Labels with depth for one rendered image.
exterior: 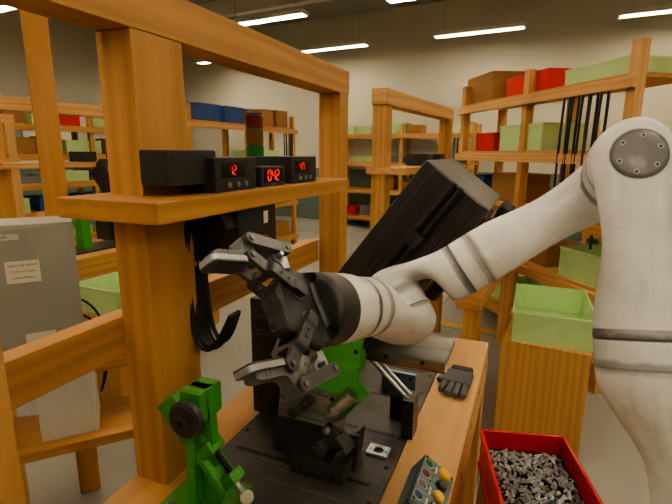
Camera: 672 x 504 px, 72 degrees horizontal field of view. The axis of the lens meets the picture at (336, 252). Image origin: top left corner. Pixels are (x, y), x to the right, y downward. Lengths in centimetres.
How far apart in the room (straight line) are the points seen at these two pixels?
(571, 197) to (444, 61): 983
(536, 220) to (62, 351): 86
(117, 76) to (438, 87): 957
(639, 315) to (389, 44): 1048
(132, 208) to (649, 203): 76
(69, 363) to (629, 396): 92
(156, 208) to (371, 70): 1024
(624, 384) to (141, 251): 85
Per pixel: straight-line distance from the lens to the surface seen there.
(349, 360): 111
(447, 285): 59
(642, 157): 59
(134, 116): 100
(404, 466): 122
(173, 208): 88
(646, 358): 57
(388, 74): 1080
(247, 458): 125
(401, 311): 55
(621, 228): 58
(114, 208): 92
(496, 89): 487
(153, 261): 103
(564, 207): 64
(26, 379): 101
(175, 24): 111
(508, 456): 134
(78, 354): 106
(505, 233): 59
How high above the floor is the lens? 163
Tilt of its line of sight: 12 degrees down
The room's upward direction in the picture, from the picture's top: straight up
